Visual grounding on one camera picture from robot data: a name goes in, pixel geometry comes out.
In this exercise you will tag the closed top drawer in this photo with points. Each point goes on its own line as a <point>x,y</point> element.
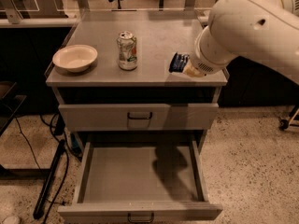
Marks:
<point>128,117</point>

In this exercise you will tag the black table leg frame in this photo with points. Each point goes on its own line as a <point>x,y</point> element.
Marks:
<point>39,209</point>

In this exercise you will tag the black caster wheel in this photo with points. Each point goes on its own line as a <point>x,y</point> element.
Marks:
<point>283,124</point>

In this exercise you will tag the dark blue rxbar wrapper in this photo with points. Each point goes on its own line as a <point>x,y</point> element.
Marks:
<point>178,63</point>

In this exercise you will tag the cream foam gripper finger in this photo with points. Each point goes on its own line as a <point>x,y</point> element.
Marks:
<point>191,71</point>

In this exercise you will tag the white ceramic bowl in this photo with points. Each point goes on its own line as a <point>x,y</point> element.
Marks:
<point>75,58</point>

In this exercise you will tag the white rail ledge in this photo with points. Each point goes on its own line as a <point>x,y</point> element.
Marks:
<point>40,23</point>

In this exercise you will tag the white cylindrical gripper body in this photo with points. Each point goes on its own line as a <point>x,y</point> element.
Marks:
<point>202,63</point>

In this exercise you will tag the open middle drawer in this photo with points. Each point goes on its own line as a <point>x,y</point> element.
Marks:
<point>140,184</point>

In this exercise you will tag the grey metal drawer cabinet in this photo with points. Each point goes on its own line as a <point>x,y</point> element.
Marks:
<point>159,36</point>

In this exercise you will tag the crushed soda can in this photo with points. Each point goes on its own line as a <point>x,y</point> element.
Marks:
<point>126,42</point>

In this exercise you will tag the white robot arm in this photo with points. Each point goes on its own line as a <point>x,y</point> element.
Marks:
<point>263,31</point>

